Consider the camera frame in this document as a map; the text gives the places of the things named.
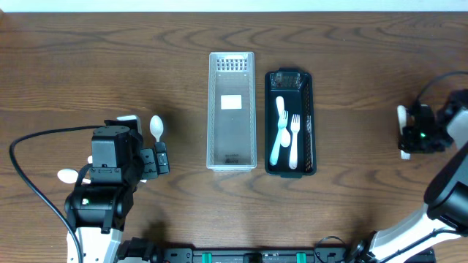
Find white fork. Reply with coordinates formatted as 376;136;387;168
396;105;410;160
289;114;301;169

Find pale green plastic fork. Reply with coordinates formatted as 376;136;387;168
269;110;289;166

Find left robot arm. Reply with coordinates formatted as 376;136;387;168
65;121;170;262

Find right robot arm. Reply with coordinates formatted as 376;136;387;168
344;89;467;262

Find clear plastic basket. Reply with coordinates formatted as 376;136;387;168
206;52;257;172

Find white label in basket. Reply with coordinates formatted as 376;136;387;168
220;95;242;110

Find black plastic basket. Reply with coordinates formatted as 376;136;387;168
264;68;317;178

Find right black cable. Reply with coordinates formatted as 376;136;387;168
415;70;468;107

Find black cable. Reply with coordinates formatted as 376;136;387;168
415;70;468;107
8;125;105;263

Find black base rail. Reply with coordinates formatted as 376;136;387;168
114;237;353;263

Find left black cable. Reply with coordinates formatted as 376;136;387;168
8;125;105;263

